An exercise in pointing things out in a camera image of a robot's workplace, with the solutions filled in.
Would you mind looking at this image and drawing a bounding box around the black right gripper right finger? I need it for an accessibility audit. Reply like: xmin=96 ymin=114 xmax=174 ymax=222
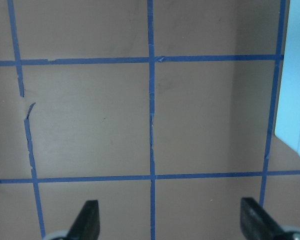
xmin=240 ymin=197 xmax=283 ymax=240

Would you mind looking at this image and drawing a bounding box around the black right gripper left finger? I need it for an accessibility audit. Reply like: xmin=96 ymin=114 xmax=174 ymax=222
xmin=67 ymin=200 xmax=100 ymax=240

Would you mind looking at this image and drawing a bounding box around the light blue plastic bin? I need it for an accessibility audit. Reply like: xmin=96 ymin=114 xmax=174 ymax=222
xmin=275 ymin=0 xmax=300 ymax=156

